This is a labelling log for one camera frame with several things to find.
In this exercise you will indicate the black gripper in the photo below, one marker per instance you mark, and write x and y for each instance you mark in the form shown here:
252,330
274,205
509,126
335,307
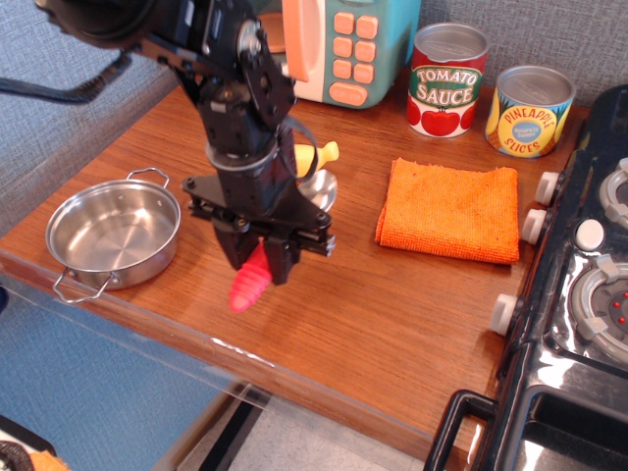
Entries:
255,196

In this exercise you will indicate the red handled metal spoon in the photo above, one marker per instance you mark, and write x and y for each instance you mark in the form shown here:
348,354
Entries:
255,275

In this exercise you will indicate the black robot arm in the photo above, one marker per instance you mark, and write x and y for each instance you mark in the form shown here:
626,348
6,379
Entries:
219,51

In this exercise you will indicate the yellow toy banana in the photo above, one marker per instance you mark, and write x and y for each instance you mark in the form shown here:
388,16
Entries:
305,153

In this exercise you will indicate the silver metal pan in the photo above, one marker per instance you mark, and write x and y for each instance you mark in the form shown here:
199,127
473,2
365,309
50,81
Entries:
114,235

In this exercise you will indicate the orange folded cloth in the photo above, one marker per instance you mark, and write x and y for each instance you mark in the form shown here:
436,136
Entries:
452,213

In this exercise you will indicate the teal toy microwave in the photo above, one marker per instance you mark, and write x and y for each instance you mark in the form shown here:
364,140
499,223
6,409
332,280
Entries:
342,53

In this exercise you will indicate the white stove knob lower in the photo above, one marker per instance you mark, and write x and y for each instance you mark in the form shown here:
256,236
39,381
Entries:
502,313

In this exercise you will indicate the white stove knob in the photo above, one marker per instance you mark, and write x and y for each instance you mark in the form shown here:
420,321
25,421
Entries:
533,225
502,313
546,186

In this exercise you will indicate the tomato sauce can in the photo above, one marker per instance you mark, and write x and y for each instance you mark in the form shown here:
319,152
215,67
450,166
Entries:
446,74

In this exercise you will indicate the white stove knob middle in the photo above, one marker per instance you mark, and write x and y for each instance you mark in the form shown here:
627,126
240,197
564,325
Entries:
533,225

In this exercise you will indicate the white stove knob upper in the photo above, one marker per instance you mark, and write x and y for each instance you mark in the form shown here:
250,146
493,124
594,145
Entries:
546,186

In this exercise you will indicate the pineapple slices can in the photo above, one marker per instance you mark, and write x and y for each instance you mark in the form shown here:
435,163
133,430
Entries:
530,107

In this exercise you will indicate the black toy stove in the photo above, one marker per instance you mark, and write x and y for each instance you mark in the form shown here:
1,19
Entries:
561,400

